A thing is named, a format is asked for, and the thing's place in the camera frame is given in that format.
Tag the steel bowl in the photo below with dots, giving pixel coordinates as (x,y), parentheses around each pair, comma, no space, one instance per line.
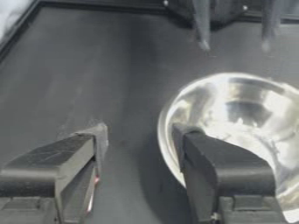
(241,96)

